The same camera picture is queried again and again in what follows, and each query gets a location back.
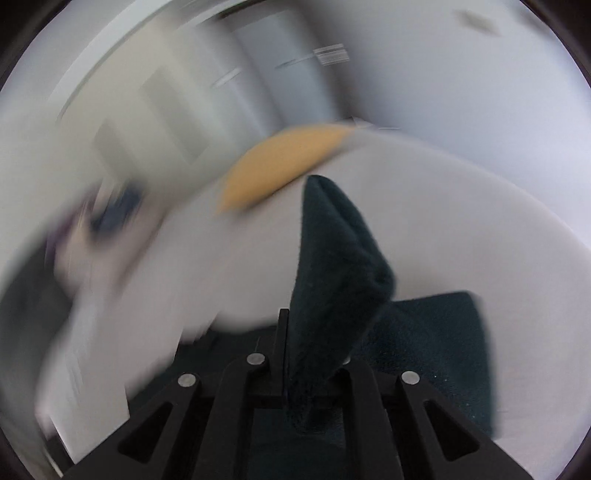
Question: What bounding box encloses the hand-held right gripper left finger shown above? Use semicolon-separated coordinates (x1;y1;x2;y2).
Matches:
60;308;290;480

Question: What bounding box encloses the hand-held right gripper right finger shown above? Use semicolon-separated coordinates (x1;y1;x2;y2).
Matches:
323;360;532;480

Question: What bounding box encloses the dark green garment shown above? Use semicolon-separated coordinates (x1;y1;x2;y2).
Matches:
175;174;497;480

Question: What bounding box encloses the bed with white sheet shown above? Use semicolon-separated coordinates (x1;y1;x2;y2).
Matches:
37;124;591;480

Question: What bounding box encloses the blue denim clothing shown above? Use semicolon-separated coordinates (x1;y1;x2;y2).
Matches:
90;182;145;234

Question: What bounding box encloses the yellow pillow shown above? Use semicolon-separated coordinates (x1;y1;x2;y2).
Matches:
217;124;356;215

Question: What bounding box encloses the cream wardrobe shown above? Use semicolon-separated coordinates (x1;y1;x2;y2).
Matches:
55;9;342;185

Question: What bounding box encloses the striped vent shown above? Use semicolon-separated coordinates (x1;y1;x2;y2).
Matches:
313;43;352;67

